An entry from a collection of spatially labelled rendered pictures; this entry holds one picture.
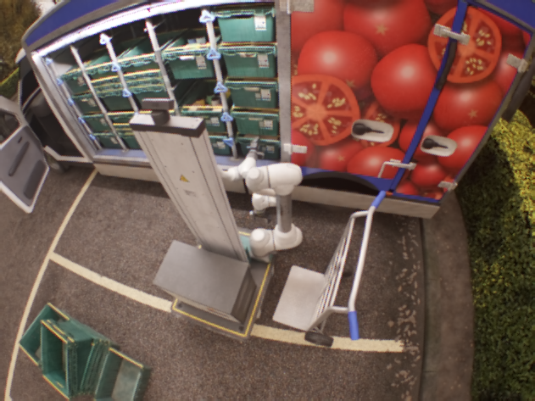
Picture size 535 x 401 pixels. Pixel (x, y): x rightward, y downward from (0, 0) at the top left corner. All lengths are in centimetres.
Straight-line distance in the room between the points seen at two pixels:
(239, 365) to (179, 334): 63
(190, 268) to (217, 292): 24
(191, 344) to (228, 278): 106
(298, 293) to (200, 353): 105
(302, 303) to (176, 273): 119
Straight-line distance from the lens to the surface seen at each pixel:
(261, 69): 177
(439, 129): 185
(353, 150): 187
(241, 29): 169
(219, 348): 236
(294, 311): 232
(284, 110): 170
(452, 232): 311
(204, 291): 157
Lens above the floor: 229
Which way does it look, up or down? 55 degrees down
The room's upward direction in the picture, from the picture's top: 6 degrees counter-clockwise
